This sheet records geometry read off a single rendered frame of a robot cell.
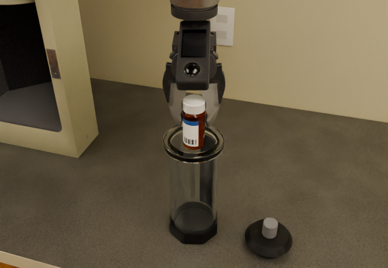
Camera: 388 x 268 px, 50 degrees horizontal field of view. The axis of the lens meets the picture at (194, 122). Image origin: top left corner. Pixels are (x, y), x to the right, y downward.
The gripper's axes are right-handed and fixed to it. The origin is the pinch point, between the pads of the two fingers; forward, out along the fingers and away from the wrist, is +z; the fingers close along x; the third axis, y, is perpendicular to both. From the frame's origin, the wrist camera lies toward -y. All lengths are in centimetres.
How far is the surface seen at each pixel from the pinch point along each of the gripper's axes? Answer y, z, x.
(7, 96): 39, 18, 53
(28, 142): 25, 24, 44
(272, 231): -5.8, 20.4, -14.9
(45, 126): 24.3, 18.3, 37.6
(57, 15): 23.8, -10.4, 29.3
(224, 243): -4.2, 26.0, -6.1
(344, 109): 47, 25, -43
